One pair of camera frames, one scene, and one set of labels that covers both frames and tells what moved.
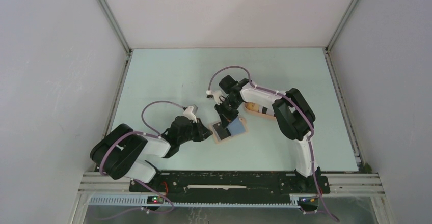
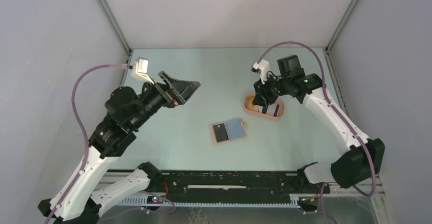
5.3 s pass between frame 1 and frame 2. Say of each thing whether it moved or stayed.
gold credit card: stayed
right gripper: moved
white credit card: stayed
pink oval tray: stayed
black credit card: moved
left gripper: moved
